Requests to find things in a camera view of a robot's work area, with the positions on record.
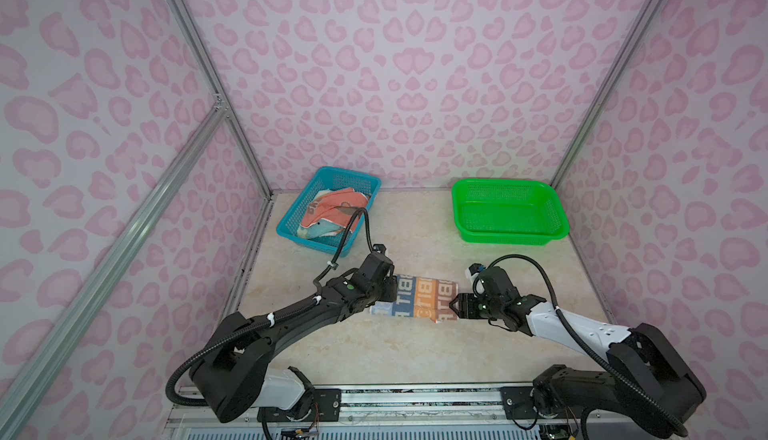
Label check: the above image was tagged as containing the left corner aluminium post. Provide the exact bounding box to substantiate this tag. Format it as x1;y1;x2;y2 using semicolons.
166;0;273;200

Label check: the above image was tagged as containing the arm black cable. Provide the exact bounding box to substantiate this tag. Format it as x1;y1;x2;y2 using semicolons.
165;207;374;440
472;253;690;439

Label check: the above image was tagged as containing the corner aluminium post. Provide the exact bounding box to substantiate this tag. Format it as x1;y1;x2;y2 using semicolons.
550;0;667;190
166;0;273;200

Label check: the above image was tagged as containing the left diagonal aluminium strut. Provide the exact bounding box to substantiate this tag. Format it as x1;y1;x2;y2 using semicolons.
1;106;228;439

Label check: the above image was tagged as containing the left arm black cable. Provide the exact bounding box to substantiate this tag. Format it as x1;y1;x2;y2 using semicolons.
165;207;374;440

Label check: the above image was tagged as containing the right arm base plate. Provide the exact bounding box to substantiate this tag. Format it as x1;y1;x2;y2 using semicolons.
499;384;582;423

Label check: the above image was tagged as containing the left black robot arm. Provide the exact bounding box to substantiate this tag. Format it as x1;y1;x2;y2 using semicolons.
165;250;397;423

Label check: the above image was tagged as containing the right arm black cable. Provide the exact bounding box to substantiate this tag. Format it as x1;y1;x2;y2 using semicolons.
472;253;690;439

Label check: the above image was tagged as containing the teal plastic basket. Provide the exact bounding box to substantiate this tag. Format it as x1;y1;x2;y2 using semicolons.
276;166;382;255

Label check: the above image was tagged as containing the green plastic basket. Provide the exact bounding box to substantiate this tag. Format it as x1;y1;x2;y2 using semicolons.
451;178;570;246

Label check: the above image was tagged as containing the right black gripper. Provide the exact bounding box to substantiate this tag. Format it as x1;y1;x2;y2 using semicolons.
443;292;500;322

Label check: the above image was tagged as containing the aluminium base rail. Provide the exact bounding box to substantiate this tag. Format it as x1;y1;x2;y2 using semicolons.
161;381;691;440

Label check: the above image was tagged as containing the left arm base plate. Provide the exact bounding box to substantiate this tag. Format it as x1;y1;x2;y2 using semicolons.
257;388;342;423

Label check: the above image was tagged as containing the right corner aluminium post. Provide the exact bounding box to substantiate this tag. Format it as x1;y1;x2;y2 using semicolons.
550;0;667;190

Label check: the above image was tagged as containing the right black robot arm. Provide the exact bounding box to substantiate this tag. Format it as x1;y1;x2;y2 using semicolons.
449;261;707;439

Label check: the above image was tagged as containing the pink orange towel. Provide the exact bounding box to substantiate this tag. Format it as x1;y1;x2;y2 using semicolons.
296;187;369;240

